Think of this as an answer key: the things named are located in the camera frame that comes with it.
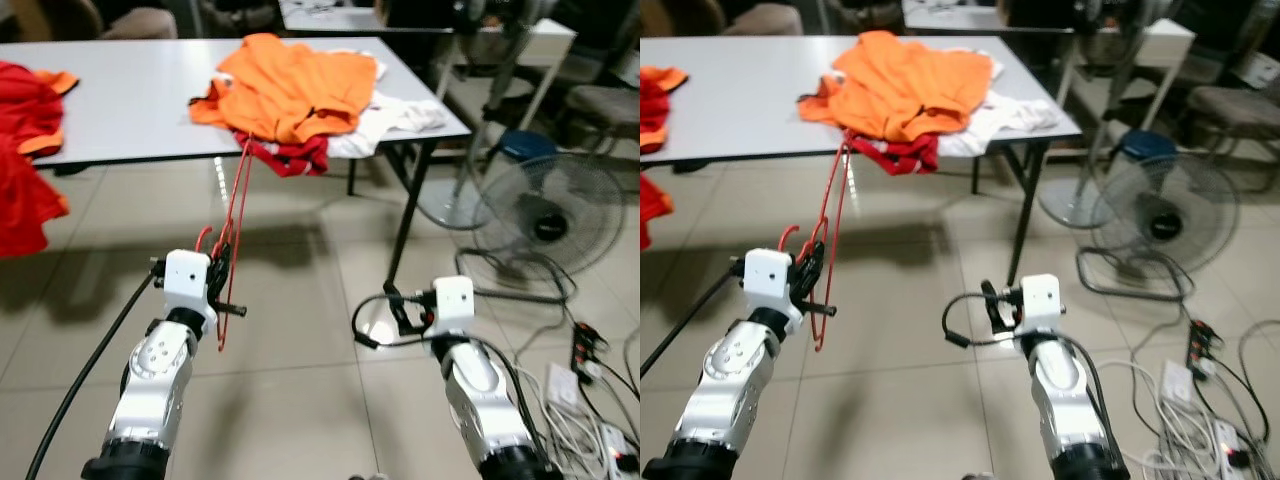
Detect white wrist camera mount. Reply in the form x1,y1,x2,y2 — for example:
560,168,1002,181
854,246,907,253
1018,275,1063,343
160,250,217,338
430,277,477,343
745,248,803,338

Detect white power strip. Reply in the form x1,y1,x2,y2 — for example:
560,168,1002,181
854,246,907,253
595,425,641,479
545,362,582,412
1160,360,1197,407
1208,420,1253,473

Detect black floor fan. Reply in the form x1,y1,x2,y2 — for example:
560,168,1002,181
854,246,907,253
455,130,629,307
1075,128,1242,304

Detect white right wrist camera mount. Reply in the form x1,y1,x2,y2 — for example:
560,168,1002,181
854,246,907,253
1018,275,1063,343
430,277,477,343

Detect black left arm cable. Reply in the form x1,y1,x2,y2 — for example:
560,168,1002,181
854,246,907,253
640,268,748,381
25,270,163,480

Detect grey pedestal fan stand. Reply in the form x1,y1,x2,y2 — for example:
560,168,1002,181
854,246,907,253
417,0,531,233
1037,0,1151,231

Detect white cloth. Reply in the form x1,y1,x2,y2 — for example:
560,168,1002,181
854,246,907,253
938,46,1064,159
325,48,450,160

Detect grey chair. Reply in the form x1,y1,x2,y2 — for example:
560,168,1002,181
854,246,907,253
1185,50,1280,163
560,40,641,153

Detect red wire hanger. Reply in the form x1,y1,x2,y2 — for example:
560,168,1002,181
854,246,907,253
779,135,853,354
194,135,253,354

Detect beige chair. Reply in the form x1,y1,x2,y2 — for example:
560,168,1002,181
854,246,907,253
720,2,807,38
95,5,182,41

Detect red shirt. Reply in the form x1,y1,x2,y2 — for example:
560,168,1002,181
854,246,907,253
640,172,674,253
640,68,673,151
0,135,72,260
0,60,67,141

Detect white table black legs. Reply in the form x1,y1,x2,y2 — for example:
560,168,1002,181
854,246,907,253
0,37,474,293
640,35,1084,291

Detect orange shirt black trim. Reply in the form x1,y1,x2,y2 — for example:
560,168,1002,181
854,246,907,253
797,30,997,144
188,33,380,147

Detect black power strip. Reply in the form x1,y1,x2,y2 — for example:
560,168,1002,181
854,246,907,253
1187,320,1227,378
570,320,612,383

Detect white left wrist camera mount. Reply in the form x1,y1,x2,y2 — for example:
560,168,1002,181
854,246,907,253
160,250,217,338
745,248,803,338

